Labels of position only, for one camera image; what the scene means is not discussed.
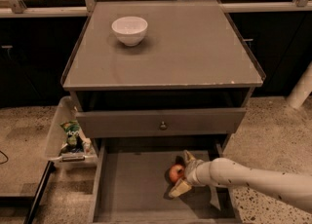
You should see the grey top drawer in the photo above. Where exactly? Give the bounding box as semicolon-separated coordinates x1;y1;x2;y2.
76;108;246;138

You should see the open grey middle drawer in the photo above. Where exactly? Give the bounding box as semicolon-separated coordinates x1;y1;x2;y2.
88;136;242;224

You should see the white ceramic bowl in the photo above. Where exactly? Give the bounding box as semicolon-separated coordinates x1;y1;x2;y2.
111;17;148;47

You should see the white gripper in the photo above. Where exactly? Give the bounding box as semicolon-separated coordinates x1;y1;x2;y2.
169;150;208;198

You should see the black cable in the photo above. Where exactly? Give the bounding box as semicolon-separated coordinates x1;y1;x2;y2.
0;150;10;166

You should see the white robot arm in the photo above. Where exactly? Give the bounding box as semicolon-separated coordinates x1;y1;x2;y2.
169;150;312;213

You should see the clear plastic bin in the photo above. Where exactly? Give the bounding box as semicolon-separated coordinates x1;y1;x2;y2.
44;96;98;169

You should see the grey drawer cabinet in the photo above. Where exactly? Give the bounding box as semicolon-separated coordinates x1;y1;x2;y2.
60;0;266;148

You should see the red apple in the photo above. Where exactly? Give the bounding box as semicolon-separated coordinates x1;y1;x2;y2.
169;164;185;184

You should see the white table leg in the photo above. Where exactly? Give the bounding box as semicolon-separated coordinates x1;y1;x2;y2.
287;61;312;109

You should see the green snack bag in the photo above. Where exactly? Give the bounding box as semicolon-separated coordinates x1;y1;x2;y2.
60;120;83;153

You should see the round drawer knob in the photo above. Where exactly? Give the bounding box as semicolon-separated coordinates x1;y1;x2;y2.
159;122;168;131

